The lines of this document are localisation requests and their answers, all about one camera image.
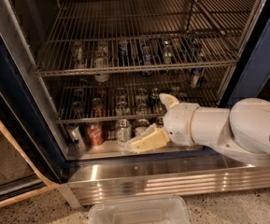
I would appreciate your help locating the clear plastic bin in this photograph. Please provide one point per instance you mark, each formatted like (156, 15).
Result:
(160, 210)

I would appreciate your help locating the middle wire fridge shelf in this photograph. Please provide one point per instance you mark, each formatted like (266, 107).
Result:
(79, 98)

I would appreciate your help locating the silver can middle left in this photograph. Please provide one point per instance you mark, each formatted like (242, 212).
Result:
(78, 52)

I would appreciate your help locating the glass fridge door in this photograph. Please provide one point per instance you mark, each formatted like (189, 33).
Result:
(20, 178)

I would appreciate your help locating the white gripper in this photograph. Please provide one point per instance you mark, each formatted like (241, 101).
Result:
(178, 122)

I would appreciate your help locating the white red can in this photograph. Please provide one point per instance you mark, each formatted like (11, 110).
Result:
(140, 125)

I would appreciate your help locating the blue striped can right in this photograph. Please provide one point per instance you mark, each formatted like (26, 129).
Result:
(197, 72)

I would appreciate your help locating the dark blue can middle shelf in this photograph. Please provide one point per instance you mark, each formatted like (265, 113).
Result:
(123, 47)

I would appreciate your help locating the stainless steel commercial fridge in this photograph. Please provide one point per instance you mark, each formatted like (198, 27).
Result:
(110, 173)

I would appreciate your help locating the silver blue can bottom shelf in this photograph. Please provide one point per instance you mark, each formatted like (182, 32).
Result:
(75, 135)

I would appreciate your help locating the white can middle shelf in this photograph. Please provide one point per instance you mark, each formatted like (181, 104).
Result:
(100, 60)

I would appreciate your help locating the green soda can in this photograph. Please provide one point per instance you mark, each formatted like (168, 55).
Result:
(166, 52)

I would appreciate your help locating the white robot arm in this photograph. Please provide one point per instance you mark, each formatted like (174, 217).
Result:
(241, 133)

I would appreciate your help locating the red cola can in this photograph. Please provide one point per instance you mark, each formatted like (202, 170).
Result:
(95, 133)

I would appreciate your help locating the wire fridge shelf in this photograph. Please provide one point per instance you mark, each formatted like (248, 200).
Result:
(215, 24)
(79, 98)

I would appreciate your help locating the upper wire fridge shelf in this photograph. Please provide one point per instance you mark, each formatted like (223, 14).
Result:
(215, 24)

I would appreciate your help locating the white green can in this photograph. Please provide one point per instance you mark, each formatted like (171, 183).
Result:
(123, 129)

